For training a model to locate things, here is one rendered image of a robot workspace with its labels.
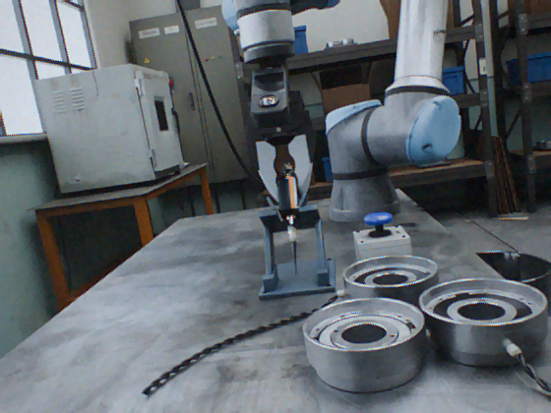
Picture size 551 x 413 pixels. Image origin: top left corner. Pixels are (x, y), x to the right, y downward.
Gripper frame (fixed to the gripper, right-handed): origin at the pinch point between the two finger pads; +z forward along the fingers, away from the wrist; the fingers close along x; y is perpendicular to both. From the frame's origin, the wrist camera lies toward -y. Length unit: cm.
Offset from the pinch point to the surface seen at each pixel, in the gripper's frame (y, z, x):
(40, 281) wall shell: 158, 54, 157
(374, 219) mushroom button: -1.9, 5.0, -11.3
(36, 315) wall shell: 148, 69, 156
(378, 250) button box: -3.8, 8.8, -11.2
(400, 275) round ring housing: -12.9, 9.4, -12.9
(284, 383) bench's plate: -29.3, 12.0, -0.5
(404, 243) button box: -3.6, 8.4, -14.8
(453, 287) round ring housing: -20.0, 8.6, -17.1
